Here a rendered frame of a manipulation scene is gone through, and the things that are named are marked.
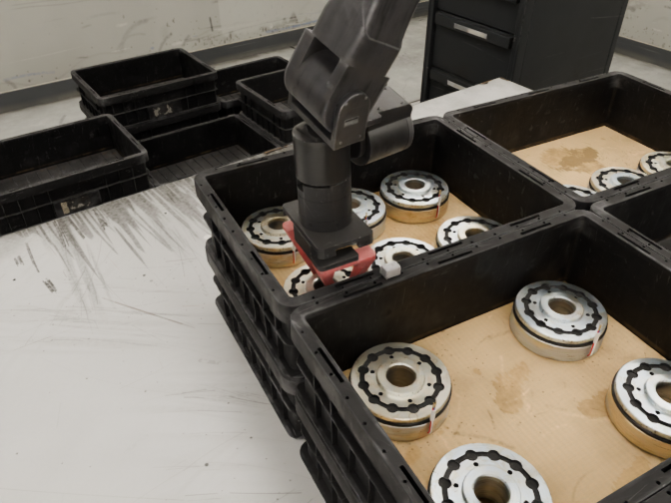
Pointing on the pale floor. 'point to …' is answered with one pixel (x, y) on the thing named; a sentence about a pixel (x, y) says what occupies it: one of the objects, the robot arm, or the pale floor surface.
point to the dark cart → (517, 42)
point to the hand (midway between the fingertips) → (330, 282)
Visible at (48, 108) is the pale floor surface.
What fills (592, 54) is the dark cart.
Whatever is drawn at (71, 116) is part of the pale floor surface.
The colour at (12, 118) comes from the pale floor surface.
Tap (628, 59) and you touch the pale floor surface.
